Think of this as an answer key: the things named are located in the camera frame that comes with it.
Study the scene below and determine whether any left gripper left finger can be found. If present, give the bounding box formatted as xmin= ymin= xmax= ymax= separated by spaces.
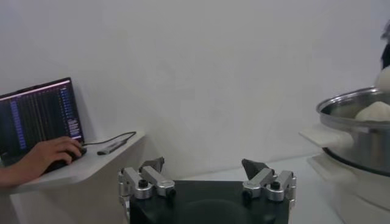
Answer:
xmin=118 ymin=156 xmax=177 ymax=201

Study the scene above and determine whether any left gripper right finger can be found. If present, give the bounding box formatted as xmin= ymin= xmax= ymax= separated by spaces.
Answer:
xmin=241 ymin=158 xmax=297 ymax=203

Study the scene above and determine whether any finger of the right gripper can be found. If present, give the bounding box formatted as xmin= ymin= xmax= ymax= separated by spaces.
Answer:
xmin=380 ymin=19 xmax=390 ymax=70

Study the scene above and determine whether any white steamed baozi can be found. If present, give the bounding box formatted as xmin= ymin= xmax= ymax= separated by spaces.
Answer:
xmin=354 ymin=100 xmax=390 ymax=123

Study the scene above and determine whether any black computer mouse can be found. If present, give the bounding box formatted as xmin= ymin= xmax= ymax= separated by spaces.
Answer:
xmin=44 ymin=146 xmax=88 ymax=174

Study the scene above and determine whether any person's bare forearm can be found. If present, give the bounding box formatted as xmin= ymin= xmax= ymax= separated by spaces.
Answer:
xmin=0 ymin=165 xmax=26 ymax=187

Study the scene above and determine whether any perforated steel steamer basket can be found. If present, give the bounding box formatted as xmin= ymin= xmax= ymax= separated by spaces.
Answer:
xmin=299 ymin=86 xmax=390 ymax=178

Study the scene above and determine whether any person's bare hand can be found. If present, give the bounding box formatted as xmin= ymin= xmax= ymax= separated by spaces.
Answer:
xmin=14 ymin=135 xmax=83 ymax=181

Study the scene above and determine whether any grey usb hub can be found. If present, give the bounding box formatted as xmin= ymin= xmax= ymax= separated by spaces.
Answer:
xmin=96 ymin=139 xmax=129 ymax=156

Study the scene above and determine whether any white side table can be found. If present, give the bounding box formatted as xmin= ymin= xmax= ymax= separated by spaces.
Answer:
xmin=0 ymin=131 xmax=147 ymax=224

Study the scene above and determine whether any cream electric cooking pot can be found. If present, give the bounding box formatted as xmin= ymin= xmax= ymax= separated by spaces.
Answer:
xmin=307 ymin=151 xmax=390 ymax=224

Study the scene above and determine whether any black laptop code screen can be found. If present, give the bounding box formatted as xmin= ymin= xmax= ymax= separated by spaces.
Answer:
xmin=0 ymin=76 xmax=86 ymax=167

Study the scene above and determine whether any black usb hub cable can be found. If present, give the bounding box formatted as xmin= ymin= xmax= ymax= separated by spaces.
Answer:
xmin=82 ymin=131 xmax=137 ymax=147

